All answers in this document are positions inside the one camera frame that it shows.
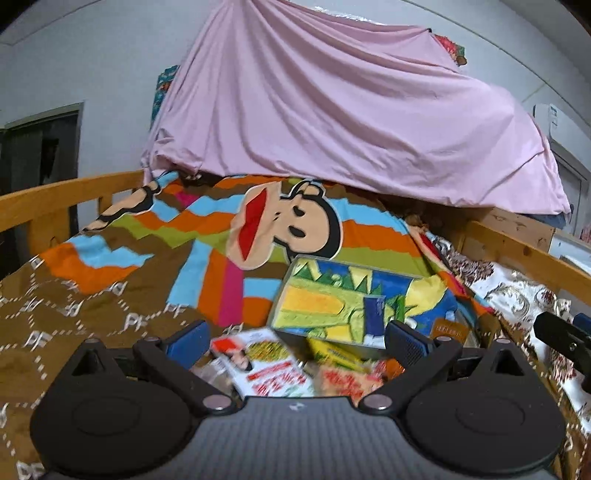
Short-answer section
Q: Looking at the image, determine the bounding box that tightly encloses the white floral quilt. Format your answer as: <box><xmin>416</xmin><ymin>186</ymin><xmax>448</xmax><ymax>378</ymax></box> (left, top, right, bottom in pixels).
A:
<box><xmin>411</xmin><ymin>228</ymin><xmax>591</xmax><ymax>480</ymax></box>

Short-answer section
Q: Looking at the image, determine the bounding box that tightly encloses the white door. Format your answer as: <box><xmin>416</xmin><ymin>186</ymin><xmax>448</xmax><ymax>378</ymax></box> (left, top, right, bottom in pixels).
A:
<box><xmin>549</xmin><ymin>143</ymin><xmax>591</xmax><ymax>241</ymax></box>

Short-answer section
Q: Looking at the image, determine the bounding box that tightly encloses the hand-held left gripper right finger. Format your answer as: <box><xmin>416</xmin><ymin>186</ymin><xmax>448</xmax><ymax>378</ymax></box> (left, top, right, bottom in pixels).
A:
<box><xmin>359</xmin><ymin>320</ymin><xmax>536</xmax><ymax>415</ymax></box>

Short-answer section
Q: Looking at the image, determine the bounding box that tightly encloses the white air conditioner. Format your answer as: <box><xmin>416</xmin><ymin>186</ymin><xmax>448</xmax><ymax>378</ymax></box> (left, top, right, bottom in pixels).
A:
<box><xmin>532</xmin><ymin>102</ymin><xmax>591</xmax><ymax>158</ymax></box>

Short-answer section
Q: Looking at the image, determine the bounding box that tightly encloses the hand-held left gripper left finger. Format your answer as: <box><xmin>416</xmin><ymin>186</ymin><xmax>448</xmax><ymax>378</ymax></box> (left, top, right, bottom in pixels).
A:
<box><xmin>55</xmin><ymin>320</ymin><xmax>237</xmax><ymax>414</ymax></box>

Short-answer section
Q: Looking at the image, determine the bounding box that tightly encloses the crocodile print storage box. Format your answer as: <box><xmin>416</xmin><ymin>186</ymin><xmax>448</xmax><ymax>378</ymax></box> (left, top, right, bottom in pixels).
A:
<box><xmin>270</xmin><ymin>255</ymin><xmax>460</xmax><ymax>361</ymax></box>

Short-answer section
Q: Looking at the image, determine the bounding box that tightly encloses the pink bed sheet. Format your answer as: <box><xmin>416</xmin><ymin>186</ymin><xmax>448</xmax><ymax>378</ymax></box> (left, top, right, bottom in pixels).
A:
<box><xmin>141</xmin><ymin>0</ymin><xmax>572</xmax><ymax>215</ymax></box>

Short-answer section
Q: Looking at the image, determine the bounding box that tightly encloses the orange tofu snack packet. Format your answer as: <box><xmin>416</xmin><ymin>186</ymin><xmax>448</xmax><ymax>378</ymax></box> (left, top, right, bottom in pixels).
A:
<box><xmin>316</xmin><ymin>357</ymin><xmax>408</xmax><ymax>403</ymax></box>

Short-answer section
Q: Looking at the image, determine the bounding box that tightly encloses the yellow snack packet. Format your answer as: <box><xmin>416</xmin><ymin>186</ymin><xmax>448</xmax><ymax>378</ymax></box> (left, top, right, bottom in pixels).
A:
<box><xmin>305</xmin><ymin>336</ymin><xmax>371</xmax><ymax>366</ymax></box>

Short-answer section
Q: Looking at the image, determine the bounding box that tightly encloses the wooden bed frame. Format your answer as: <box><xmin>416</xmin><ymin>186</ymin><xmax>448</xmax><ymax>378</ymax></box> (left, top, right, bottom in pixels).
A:
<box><xmin>0</xmin><ymin>170</ymin><xmax>591</xmax><ymax>296</ymax></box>

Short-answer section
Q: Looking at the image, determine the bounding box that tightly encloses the white red snack packet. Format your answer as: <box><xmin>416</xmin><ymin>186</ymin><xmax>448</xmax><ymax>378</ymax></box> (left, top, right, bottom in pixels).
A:
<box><xmin>210</xmin><ymin>327</ymin><xmax>315</xmax><ymax>400</ymax></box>

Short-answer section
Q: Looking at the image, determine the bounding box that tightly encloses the cartoon monkey printed blanket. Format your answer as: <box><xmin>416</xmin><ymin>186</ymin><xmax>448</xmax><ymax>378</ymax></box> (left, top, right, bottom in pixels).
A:
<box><xmin>0</xmin><ymin>172</ymin><xmax>490</xmax><ymax>480</ymax></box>

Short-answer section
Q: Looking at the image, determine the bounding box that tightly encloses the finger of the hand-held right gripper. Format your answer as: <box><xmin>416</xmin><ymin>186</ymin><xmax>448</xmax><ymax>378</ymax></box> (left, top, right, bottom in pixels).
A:
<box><xmin>534</xmin><ymin>311</ymin><xmax>591</xmax><ymax>393</ymax></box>

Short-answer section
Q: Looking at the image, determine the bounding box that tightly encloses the dark window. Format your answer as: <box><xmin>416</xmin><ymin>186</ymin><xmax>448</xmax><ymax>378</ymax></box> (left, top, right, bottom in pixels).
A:
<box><xmin>0</xmin><ymin>102</ymin><xmax>85</xmax><ymax>191</ymax></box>

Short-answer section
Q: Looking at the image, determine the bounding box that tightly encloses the brown orange snack packet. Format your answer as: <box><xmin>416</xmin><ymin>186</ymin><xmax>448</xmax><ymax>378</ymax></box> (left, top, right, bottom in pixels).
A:
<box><xmin>431</xmin><ymin>308</ymin><xmax>470</xmax><ymax>345</ymax></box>

